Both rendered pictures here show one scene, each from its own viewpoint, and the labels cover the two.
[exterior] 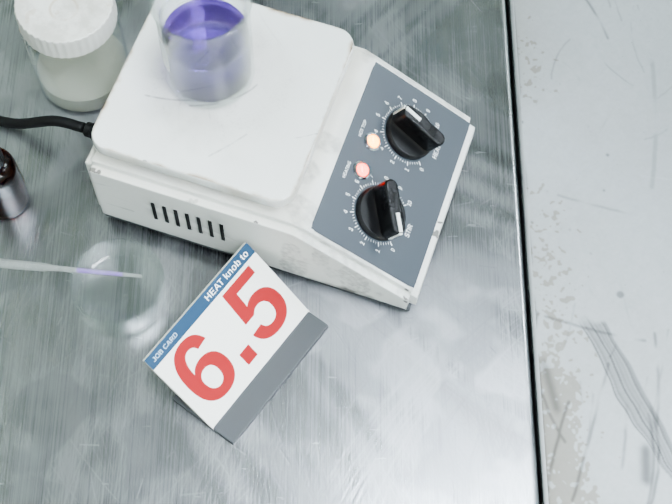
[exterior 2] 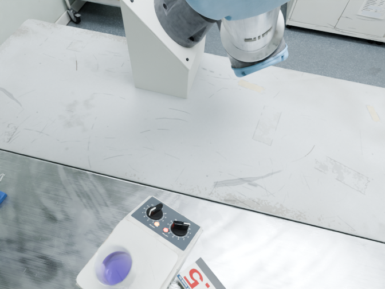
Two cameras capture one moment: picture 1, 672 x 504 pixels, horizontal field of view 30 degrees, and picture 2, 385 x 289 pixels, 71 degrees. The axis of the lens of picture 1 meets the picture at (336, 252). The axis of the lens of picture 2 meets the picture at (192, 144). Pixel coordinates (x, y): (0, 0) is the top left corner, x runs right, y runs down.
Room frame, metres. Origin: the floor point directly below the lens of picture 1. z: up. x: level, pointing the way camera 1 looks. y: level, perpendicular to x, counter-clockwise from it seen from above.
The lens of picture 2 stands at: (0.29, 0.11, 1.46)
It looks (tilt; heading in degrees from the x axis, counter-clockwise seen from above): 57 degrees down; 281
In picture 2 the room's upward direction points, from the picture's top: 5 degrees clockwise
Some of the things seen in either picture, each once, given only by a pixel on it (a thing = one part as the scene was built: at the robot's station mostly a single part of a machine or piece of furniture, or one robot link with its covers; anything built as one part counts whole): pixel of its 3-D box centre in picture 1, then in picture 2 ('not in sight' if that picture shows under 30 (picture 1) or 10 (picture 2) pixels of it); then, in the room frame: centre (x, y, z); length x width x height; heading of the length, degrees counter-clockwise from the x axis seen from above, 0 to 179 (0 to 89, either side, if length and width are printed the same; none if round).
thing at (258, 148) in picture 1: (225, 90); (129, 268); (0.38, 0.07, 0.98); 0.12 x 0.12 x 0.01; 73
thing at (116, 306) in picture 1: (119, 288); not in sight; (0.29, 0.13, 0.91); 0.06 x 0.06 x 0.02
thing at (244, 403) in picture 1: (238, 342); (205, 287); (0.26, 0.05, 0.92); 0.09 x 0.06 x 0.04; 145
